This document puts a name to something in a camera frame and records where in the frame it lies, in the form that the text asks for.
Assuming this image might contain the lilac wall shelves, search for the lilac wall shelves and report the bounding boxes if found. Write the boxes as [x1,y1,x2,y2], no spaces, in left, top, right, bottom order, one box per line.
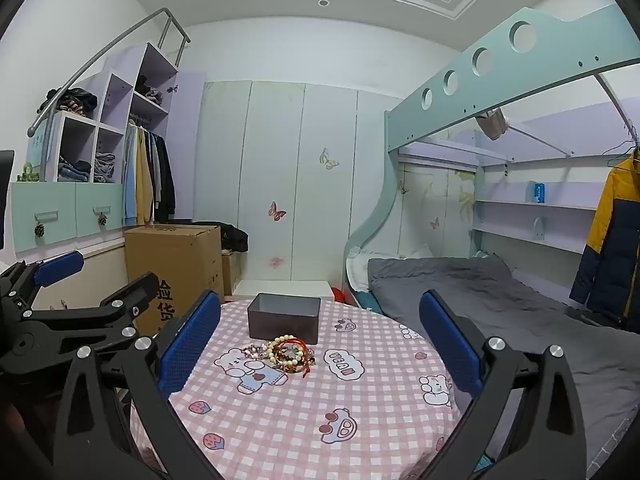
[470,195,601,256]

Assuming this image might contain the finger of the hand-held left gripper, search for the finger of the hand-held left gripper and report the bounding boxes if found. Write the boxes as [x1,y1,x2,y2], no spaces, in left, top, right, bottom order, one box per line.
[0,251,86,312]
[9,272,162,362]

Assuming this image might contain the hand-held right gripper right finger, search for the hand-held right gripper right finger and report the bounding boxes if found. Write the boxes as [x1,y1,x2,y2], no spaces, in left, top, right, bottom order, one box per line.
[419,290,591,480]

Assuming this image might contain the black hanging garment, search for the black hanging garment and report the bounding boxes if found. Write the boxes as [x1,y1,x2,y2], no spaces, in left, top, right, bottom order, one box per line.
[152,132,177,218]

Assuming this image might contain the wire clothes hanger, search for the wire clothes hanger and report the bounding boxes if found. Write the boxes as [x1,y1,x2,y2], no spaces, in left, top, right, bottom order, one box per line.
[602,125,640,168]

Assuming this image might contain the folded grey clothes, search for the folded grey clothes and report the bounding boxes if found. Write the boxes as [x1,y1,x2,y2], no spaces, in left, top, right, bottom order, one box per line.
[93,152,117,184]

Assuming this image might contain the dark clothes pile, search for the dark clothes pile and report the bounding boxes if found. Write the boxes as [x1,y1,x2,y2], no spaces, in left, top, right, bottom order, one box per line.
[45,87,98,113]

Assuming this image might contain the teal drawer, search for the teal drawer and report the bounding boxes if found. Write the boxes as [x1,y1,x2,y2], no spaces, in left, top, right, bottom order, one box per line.
[75,182,125,238]
[11,182,78,256]

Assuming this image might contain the grey blanket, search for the grey blanket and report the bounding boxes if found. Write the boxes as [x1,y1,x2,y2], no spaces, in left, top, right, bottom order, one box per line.
[367,254,640,466]

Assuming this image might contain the pink checked cartoon tablecloth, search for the pink checked cartoon tablecloth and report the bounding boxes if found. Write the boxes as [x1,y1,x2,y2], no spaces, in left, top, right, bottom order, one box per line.
[130,300,463,480]

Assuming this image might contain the pile of bead bracelets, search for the pile of bead bracelets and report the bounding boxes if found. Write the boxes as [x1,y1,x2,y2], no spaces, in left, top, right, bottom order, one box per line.
[240,336,317,375]

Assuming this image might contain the small brown cardboard box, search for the small brown cardboard box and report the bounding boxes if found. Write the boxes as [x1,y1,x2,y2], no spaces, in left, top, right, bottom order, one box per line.
[221,252,243,296]

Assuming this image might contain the lilac cubby shelf unit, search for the lilac cubby shelf unit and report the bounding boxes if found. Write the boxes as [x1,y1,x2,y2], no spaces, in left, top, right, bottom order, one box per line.
[30,42,206,226]

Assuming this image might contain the yellow hanging garment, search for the yellow hanging garment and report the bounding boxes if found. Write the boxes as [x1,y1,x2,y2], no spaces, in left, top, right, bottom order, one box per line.
[136,127,153,226]

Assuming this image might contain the folded blue jeans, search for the folded blue jeans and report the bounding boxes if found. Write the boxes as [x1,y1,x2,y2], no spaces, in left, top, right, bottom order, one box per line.
[57,157,93,182]

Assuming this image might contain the white wardrobe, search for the white wardrobe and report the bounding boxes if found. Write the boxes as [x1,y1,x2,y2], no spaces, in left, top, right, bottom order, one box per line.
[192,80,401,286]

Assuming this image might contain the grey metal tin box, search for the grey metal tin box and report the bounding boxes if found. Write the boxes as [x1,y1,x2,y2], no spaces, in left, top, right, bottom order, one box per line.
[247,293,321,346]

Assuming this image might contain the black monitor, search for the black monitor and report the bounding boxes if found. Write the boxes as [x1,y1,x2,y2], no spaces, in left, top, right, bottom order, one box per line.
[0,150,16,251]

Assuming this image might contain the dark folded clothes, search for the dark folded clothes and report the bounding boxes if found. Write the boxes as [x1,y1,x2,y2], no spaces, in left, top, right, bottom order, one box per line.
[134,76,171,106]

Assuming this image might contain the large brown cardboard box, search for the large brown cardboard box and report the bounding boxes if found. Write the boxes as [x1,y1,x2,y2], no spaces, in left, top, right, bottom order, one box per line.
[124,225,226,336]

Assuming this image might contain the teal bunk bed frame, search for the teal bunk bed frame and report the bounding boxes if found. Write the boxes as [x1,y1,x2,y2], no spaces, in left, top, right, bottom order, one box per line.
[344,4,640,311]

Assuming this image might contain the yellow and navy jacket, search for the yellow and navy jacket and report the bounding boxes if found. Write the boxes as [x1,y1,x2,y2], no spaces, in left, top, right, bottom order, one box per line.
[569,147,640,333]

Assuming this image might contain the light blue hanging garment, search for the light blue hanging garment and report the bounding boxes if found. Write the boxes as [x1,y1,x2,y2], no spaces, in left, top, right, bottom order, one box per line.
[122,125,138,226]

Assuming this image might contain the beige hanging cloth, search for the beige hanging cloth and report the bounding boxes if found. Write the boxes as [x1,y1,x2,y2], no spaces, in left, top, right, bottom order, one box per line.
[475,107,511,141]

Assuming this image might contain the black bag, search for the black bag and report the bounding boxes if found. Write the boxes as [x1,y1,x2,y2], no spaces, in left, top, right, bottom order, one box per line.
[218,223,249,254]

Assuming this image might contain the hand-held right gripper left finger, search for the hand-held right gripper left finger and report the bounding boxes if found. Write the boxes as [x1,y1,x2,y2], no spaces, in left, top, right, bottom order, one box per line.
[52,289,223,480]

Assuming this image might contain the grey metal handrail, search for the grey metal handrail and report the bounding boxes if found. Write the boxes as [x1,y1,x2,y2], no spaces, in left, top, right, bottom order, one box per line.
[27,7,192,136]

